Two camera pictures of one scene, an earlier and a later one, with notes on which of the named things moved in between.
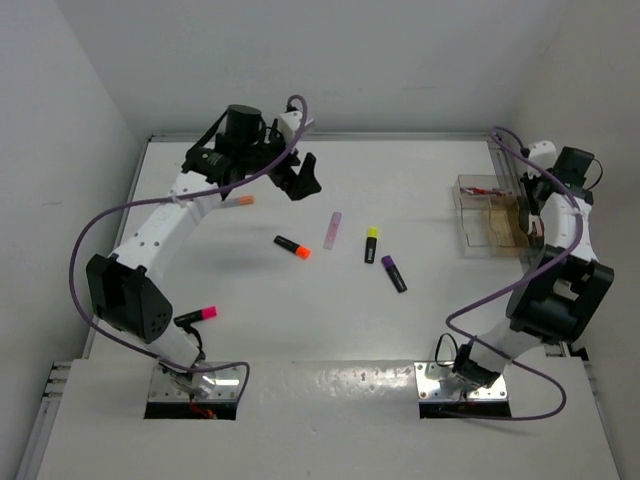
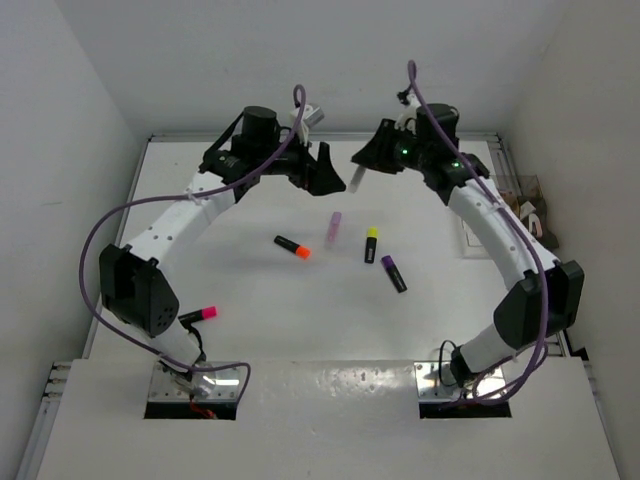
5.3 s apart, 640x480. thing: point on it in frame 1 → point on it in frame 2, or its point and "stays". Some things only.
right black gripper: x=529 y=183 → x=377 y=154
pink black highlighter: x=196 y=316 stays
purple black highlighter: x=394 y=274 stays
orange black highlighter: x=302 y=252 stays
